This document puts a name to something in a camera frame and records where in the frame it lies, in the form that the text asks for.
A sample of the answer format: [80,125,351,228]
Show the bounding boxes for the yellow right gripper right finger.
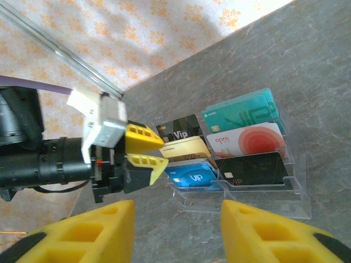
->
[220,199,350,263]

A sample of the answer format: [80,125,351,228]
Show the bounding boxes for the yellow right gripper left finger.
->
[4,199,136,263]

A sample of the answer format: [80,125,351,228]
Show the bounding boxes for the clear acrylic card holder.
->
[153,115,313,221]

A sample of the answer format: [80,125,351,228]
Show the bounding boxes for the black faceted VIP card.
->
[155,114,205,143]

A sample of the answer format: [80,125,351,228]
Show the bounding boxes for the gold plastic card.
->
[158,135,212,163]

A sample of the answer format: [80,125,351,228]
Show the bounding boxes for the blue VIP card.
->
[164,158,223,192]

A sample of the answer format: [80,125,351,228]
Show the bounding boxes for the black card gold lines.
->
[214,151,294,187]

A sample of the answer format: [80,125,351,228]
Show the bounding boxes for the white card red circles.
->
[205,122,290,159]

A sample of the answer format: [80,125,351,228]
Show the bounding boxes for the teal VIP card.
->
[201,87,287,136]

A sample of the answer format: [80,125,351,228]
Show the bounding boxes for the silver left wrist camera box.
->
[98,97,129,148]

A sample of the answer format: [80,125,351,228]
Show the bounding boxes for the thin black cable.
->
[34,179,91,194]

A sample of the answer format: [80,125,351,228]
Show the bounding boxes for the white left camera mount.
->
[66,90,104,165]

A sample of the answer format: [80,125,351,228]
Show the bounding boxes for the aluminium frame post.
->
[0,2,126,99]

